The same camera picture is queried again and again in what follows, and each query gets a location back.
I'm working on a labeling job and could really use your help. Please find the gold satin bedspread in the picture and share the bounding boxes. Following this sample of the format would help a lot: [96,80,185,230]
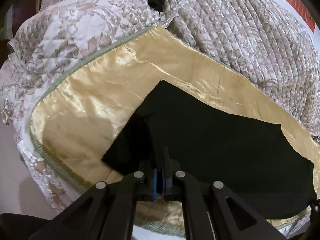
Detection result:
[29,25,320,238]

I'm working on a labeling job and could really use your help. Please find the black pants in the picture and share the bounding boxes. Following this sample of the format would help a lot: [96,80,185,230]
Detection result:
[102,81,317,219]

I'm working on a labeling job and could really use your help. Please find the beige floral quilted comforter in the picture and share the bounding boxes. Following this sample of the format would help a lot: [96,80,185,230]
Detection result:
[1,0,319,212]

